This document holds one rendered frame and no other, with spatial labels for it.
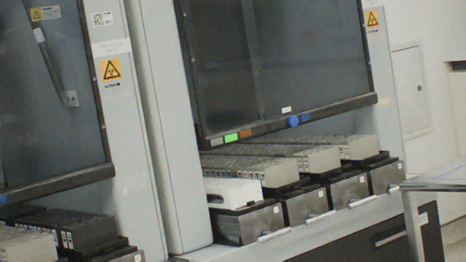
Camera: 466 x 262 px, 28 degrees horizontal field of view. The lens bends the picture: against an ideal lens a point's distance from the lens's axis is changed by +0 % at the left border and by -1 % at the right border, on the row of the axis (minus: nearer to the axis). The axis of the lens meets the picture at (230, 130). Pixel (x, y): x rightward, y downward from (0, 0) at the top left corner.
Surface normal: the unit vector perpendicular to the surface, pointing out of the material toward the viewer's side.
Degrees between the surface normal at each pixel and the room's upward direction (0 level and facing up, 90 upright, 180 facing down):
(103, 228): 90
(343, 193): 90
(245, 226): 90
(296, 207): 90
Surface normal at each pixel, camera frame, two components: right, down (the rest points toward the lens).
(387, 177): 0.62, 0.00
